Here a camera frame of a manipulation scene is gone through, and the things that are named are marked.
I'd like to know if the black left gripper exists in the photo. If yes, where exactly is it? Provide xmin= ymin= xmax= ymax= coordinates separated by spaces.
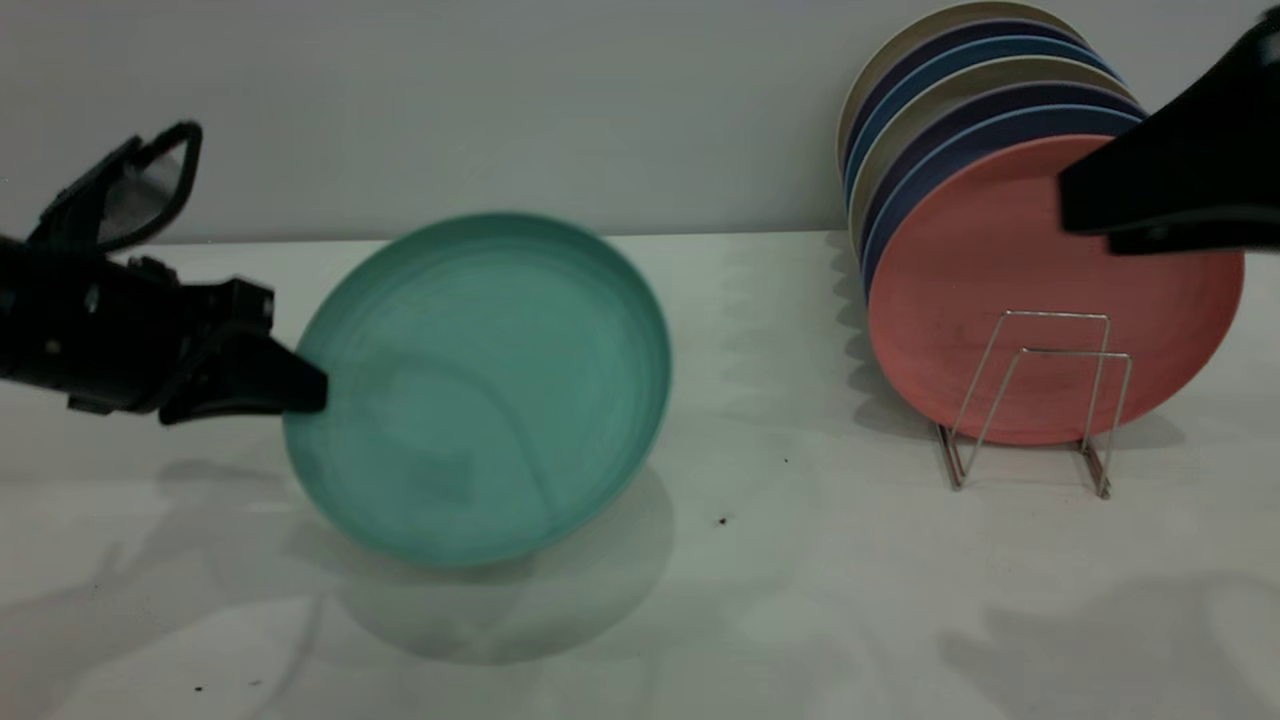
xmin=45 ymin=245 xmax=329 ymax=426

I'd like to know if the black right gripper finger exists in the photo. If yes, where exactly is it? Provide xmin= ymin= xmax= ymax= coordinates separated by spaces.
xmin=1058 ymin=10 xmax=1280 ymax=235
xmin=1105 ymin=222 xmax=1280 ymax=257

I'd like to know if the green round plate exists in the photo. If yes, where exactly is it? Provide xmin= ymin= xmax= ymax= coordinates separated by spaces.
xmin=283 ymin=211 xmax=673 ymax=571

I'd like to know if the dark navy round plate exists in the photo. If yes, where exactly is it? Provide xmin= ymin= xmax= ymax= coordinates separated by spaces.
xmin=845 ymin=20 xmax=1101 ymax=191
xmin=858 ymin=82 xmax=1151 ymax=271

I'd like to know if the beige round plate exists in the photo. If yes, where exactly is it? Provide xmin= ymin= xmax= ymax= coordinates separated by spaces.
xmin=836 ymin=2 xmax=1091 ymax=181
xmin=848 ymin=57 xmax=1141 ymax=261

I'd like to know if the pink round plate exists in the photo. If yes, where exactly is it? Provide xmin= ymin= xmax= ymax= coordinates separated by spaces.
xmin=867 ymin=135 xmax=1245 ymax=447

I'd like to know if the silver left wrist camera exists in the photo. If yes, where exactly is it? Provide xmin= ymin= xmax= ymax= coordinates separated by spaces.
xmin=25 ymin=120 xmax=204 ymax=257

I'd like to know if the metal wire plate rack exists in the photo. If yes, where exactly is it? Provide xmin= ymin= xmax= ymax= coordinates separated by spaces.
xmin=935 ymin=311 xmax=1134 ymax=501

